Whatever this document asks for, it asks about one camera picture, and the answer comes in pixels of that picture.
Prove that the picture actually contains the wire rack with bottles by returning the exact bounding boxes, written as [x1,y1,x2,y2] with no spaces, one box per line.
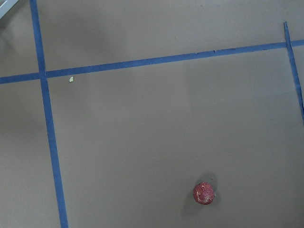
[0,0,18,19]

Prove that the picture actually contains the red strawberry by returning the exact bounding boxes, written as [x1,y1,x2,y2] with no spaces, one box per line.
[193,182,215,205]

